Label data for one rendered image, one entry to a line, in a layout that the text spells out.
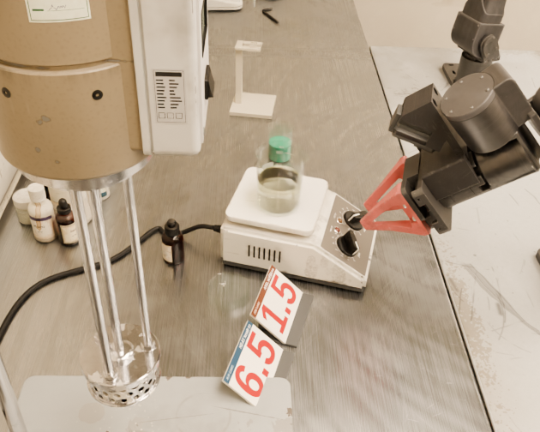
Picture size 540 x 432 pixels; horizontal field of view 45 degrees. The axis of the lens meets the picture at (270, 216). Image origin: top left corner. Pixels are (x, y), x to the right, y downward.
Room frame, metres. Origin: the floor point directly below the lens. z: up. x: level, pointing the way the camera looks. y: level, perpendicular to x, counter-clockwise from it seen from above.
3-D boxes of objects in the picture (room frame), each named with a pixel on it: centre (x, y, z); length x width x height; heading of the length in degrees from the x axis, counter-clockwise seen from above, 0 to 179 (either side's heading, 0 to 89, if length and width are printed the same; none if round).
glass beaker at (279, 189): (0.68, -0.01, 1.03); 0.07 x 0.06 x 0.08; 76
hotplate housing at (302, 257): (0.69, -0.04, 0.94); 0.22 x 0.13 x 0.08; 77
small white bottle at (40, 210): (0.69, 0.32, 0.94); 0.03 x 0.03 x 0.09
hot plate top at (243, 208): (0.70, -0.01, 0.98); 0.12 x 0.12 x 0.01; 77
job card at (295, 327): (0.56, -0.02, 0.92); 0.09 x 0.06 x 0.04; 166
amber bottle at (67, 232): (0.69, 0.28, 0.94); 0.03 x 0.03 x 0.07
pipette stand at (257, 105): (1.09, 0.04, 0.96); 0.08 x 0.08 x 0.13; 85
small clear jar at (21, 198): (0.73, 0.35, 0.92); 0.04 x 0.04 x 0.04
